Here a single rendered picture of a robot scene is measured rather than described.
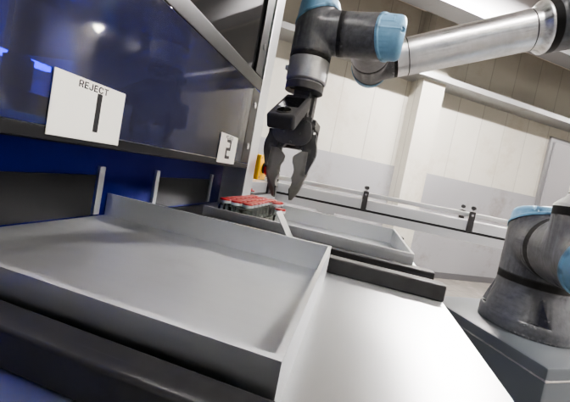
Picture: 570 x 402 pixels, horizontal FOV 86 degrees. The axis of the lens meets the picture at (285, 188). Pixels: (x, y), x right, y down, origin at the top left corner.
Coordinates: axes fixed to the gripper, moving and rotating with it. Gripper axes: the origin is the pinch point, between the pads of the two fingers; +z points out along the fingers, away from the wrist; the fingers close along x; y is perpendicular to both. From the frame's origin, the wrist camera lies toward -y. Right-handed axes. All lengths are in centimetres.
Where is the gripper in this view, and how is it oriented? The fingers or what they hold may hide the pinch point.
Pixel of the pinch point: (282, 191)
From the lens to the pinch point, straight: 55.8
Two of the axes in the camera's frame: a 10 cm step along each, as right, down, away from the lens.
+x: -9.5, -2.0, 2.3
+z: -1.9, 9.8, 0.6
